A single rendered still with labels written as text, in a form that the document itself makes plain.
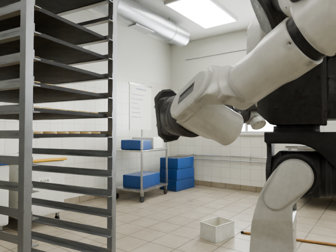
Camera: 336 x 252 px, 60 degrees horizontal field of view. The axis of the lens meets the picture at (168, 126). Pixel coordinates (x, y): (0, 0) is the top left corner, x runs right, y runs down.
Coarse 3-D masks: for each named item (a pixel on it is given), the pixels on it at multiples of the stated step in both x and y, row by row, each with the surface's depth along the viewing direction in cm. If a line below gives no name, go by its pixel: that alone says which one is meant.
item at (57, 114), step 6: (36, 108) 102; (42, 108) 104; (0, 114) 116; (6, 114) 116; (12, 114) 116; (18, 114) 116; (36, 114) 116; (42, 114) 116; (48, 114) 116; (54, 114) 116; (60, 114) 116; (66, 114) 116; (72, 114) 116; (78, 114) 119; (84, 114) 122; (90, 114) 125; (96, 114) 129; (102, 114) 132
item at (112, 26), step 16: (112, 32) 136; (112, 48) 135; (112, 64) 135; (112, 80) 135; (112, 96) 135; (112, 112) 135; (112, 128) 135; (112, 144) 134; (112, 160) 134; (112, 176) 134; (112, 192) 134; (112, 208) 134; (112, 224) 134; (112, 240) 134
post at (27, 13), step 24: (24, 0) 96; (24, 24) 96; (24, 48) 95; (24, 72) 95; (24, 96) 95; (24, 120) 95; (24, 144) 94; (24, 168) 94; (24, 192) 94; (24, 216) 94; (24, 240) 94
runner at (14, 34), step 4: (12, 28) 103; (16, 28) 102; (0, 32) 106; (4, 32) 105; (8, 32) 104; (12, 32) 103; (16, 32) 102; (36, 32) 99; (0, 36) 106; (4, 36) 105; (8, 36) 104; (12, 36) 103; (16, 36) 103; (0, 40) 107; (4, 40) 107; (8, 40) 107; (12, 40) 107
